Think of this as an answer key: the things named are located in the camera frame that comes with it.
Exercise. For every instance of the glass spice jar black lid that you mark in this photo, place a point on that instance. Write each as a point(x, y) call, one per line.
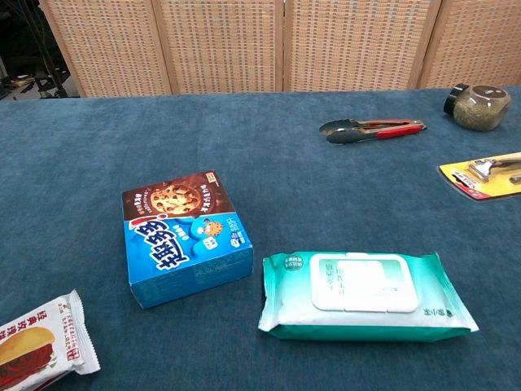
point(480, 109)

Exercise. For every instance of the dark metal stand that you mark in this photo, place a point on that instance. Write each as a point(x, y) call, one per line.
point(32, 61)

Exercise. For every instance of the white burger snack packet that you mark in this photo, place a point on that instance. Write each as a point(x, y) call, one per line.
point(40, 346)

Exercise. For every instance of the green wet wipes pack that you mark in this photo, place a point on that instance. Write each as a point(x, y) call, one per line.
point(362, 297)

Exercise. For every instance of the yellow razor blister pack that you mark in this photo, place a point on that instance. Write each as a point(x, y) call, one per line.
point(484, 177)

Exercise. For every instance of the blue velvet tablecloth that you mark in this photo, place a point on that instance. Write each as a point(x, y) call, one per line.
point(260, 183)

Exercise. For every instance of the blue cookie box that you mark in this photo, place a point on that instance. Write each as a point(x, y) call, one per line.
point(185, 248)

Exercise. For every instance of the wicker folding screen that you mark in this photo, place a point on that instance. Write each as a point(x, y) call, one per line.
point(260, 45)

